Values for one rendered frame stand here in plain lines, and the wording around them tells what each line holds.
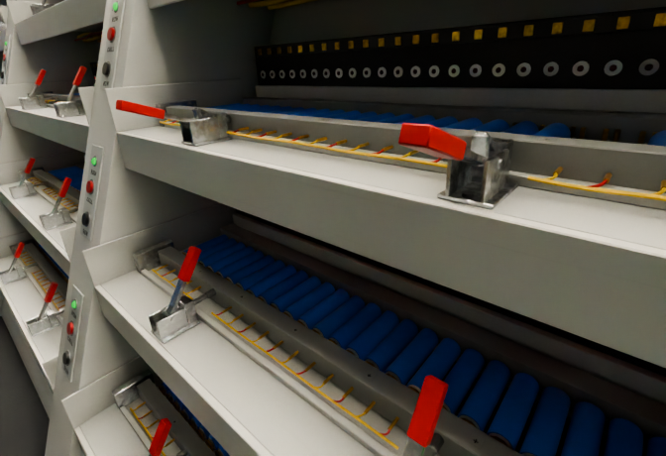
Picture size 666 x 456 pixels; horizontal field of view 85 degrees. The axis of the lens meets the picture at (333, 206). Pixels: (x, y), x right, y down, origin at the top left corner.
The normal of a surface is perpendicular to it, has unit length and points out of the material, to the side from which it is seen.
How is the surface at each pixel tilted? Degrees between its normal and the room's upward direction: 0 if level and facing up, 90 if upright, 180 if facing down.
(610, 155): 111
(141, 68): 90
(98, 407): 90
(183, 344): 21
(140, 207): 90
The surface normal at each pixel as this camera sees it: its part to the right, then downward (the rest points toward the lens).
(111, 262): 0.75, 0.21
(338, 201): -0.65, 0.30
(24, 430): 0.20, -0.98
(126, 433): -0.04, -0.93
